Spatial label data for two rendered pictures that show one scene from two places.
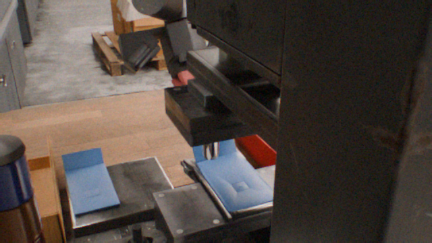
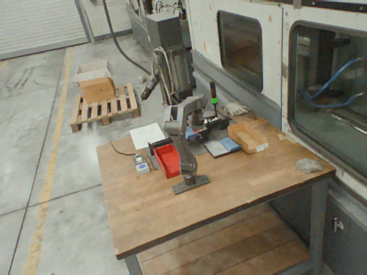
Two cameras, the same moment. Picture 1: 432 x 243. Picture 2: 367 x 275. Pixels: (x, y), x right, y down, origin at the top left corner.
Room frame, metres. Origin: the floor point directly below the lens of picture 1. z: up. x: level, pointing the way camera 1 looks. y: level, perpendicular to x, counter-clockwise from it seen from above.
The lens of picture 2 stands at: (2.14, 0.18, 1.92)
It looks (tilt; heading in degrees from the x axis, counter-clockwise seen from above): 30 degrees down; 189
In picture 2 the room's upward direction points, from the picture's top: 11 degrees counter-clockwise
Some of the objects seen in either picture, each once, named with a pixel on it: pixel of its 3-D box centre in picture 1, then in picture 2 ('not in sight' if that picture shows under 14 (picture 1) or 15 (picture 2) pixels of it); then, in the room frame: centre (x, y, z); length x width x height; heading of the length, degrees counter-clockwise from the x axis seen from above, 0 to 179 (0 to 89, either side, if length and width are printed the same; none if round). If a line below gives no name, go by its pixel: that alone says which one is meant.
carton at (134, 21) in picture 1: (153, 23); not in sight; (4.18, 0.62, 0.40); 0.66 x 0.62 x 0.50; 20
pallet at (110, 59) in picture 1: (146, 46); not in sight; (4.47, 0.75, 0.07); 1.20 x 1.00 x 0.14; 23
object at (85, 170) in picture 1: (88, 177); (229, 142); (0.61, 0.22, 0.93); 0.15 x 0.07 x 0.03; 24
